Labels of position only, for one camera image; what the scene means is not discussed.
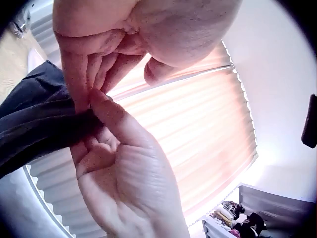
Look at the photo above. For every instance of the pile of mixed clothes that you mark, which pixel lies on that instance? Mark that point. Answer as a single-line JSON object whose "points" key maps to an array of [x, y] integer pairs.
{"points": [[237, 218]]}

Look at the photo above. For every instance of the person's right thumb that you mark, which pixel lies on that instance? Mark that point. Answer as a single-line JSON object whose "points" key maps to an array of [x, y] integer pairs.
{"points": [[111, 114]]}

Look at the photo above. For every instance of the person's left hand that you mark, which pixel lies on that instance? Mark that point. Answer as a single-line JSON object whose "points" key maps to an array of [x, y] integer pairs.
{"points": [[173, 29]]}

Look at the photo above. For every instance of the person's left thumb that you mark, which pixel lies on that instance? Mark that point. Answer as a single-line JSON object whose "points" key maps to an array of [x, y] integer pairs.
{"points": [[154, 72]]}

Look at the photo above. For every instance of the dark grey cloth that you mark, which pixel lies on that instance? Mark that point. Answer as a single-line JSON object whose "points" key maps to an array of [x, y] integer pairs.
{"points": [[39, 111]]}

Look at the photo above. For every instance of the white shelf unit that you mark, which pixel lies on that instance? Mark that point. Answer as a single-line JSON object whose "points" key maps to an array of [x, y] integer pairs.
{"points": [[277, 203]]}

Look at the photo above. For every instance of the person's right fingers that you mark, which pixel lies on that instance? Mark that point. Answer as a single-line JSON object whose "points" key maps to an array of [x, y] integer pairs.
{"points": [[96, 153]]}

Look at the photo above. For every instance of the person's right hand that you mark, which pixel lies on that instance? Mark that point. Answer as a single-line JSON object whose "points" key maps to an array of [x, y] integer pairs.
{"points": [[138, 178]]}

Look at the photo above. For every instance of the white pleated curtain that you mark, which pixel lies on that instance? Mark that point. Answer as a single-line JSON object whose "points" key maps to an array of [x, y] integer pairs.
{"points": [[198, 129]]}

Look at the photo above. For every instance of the person's left fingers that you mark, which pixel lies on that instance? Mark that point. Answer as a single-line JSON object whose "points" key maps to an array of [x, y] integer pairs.
{"points": [[81, 69]]}

